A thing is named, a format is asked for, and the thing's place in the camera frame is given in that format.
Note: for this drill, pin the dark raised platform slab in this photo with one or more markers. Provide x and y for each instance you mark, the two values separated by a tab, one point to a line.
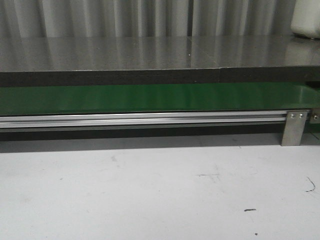
91	61

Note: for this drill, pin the green conveyor belt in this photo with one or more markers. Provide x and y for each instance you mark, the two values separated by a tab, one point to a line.
91	99

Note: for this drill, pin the aluminium conveyor side rail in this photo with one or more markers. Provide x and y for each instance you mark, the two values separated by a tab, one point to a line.
133	119

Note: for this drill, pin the grey pleated curtain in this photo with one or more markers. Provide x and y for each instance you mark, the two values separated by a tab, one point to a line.
144	18

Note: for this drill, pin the steel conveyor support bracket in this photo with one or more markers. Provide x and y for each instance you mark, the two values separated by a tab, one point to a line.
294	128

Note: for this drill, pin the steel end bracket with bolt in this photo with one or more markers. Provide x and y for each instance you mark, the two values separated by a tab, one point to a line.
315	116

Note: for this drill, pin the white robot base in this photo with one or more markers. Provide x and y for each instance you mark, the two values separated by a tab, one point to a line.
306	19

